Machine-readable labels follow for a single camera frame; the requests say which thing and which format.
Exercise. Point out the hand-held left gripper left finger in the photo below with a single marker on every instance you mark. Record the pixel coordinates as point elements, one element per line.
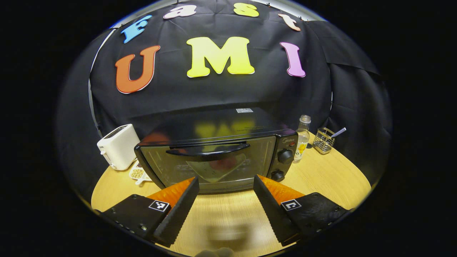
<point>175,217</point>

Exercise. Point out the white divided plate with beans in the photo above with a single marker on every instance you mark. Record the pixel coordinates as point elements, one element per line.
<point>137,174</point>

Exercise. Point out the white toaster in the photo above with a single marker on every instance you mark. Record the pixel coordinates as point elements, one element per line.
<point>119,148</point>

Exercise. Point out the striped straw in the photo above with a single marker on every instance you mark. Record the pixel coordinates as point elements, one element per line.
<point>339,132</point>

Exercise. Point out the black backdrop cloth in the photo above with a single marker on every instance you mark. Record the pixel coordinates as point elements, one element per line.
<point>214,92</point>

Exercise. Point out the black electric oven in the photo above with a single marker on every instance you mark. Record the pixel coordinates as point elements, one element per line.
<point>214,125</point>

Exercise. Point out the pink meat slice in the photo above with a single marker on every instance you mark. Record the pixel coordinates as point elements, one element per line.
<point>223,165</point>

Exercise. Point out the clear glass bottle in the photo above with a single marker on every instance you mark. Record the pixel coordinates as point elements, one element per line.
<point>302,139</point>

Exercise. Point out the white rectangular plate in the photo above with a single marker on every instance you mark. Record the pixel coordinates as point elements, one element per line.
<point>200,171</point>

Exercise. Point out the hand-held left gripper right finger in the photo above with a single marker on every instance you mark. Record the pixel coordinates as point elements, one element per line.
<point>275,214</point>

